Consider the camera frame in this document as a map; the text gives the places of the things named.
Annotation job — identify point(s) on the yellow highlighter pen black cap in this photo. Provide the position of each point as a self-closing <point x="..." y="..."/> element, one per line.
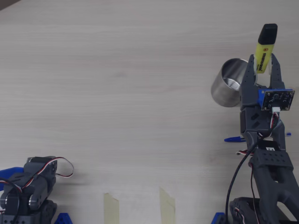
<point x="264" y="53"/>

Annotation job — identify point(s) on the blue arm base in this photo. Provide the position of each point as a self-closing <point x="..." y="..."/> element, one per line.
<point x="63" y="219"/>
<point x="217" y="219"/>

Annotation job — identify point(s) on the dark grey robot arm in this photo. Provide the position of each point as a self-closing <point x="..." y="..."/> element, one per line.
<point x="271" y="177"/>
<point x="14" y="203"/>

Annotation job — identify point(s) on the silver metal cup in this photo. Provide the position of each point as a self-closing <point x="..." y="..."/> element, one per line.
<point x="222" y="93"/>

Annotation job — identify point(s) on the blue ballpoint pen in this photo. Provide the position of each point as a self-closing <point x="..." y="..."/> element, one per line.
<point x="233" y="139"/>

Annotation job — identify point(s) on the beige masking tape strip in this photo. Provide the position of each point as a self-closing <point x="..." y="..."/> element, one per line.
<point x="111" y="210"/>
<point x="167" y="205"/>

